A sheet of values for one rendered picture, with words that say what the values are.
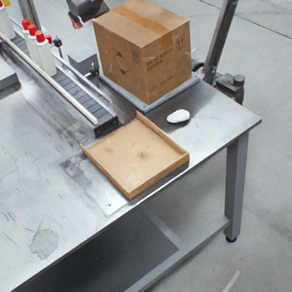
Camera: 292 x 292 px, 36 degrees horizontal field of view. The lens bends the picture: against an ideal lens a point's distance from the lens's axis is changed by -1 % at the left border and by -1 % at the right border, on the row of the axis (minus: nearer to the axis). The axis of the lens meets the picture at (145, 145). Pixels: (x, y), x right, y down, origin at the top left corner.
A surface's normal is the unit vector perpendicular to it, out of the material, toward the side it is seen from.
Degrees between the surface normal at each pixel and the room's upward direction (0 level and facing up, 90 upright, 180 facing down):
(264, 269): 0
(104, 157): 0
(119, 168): 0
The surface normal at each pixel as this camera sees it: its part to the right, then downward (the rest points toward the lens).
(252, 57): -0.11, -0.69
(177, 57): 0.65, 0.50
